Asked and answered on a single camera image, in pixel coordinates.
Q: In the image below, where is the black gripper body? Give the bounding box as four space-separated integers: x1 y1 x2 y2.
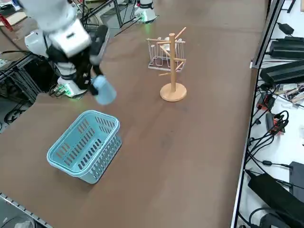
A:
70 47 95 93

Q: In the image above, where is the blue plastic cup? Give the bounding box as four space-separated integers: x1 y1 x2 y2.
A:
91 75 118 106

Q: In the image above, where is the white cup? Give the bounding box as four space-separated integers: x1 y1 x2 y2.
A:
160 37 178 54

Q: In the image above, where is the wooden cup rack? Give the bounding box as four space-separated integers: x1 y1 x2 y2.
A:
156 27 188 102

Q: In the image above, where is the blue plastic basket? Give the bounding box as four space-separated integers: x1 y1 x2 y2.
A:
46 110 123 185

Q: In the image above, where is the red and black device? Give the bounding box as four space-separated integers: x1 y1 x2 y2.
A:
257 94 277 111
265 113 289 135

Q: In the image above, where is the long black power box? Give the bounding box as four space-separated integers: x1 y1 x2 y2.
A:
259 59 304 84

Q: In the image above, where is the wide black power box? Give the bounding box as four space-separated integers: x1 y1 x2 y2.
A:
269 37 304 60

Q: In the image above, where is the small black power adapter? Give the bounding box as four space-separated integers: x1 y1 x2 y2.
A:
277 22 295 35

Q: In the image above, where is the large black power adapter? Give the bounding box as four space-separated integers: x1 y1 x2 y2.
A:
247 172 304 228

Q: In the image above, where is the dark grey box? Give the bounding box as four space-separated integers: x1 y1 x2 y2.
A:
289 161 304 192

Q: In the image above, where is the white wire rack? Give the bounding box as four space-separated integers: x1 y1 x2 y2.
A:
146 37 186 72

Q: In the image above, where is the aluminium frame rack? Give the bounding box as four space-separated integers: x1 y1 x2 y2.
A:
0 52 47 104

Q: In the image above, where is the aluminium profile post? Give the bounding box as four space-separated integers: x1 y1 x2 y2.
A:
250 0 285 69

